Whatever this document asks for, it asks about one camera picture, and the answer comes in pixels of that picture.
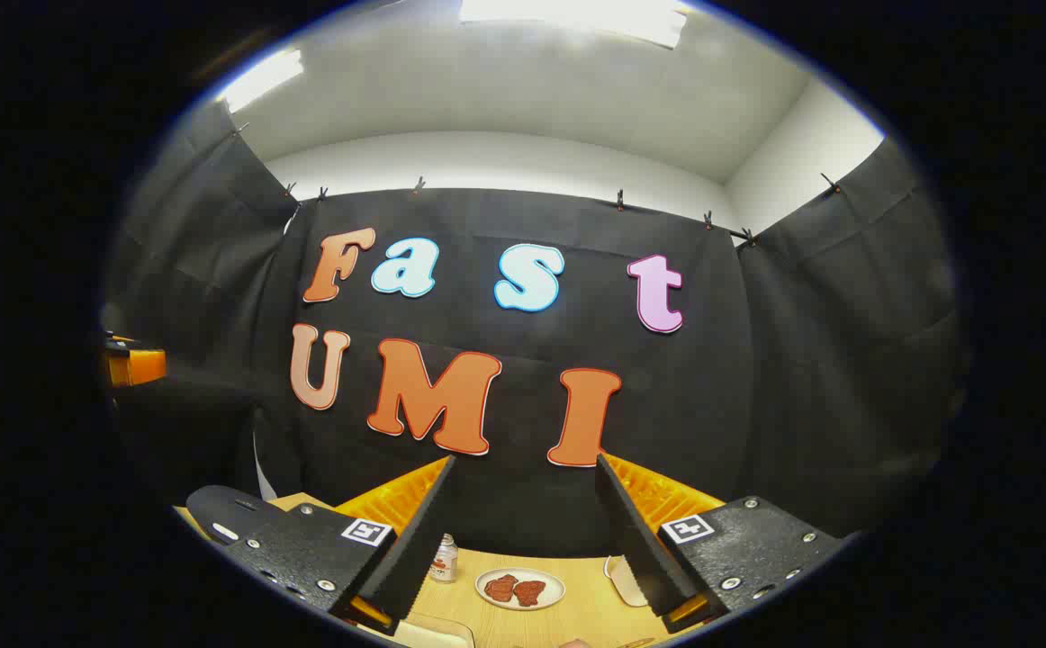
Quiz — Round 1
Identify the black backdrop cloth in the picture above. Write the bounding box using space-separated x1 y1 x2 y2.
104 99 969 559

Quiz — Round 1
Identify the white toaster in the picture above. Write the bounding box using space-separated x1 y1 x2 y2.
604 554 652 608

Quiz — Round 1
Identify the ceiling light panel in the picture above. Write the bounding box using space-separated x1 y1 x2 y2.
220 49 304 111

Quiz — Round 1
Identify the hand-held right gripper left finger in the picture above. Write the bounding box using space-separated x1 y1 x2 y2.
185 454 458 635

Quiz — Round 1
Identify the clear plastic bottle red label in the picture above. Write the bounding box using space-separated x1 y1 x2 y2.
429 533 459 584

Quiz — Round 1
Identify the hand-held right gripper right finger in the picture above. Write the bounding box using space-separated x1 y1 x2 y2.
595 453 848 634

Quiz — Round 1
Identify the clear plastic box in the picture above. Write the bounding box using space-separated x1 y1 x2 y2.
394 610 476 648

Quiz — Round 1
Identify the white round plate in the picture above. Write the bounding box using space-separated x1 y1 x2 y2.
475 567 566 611

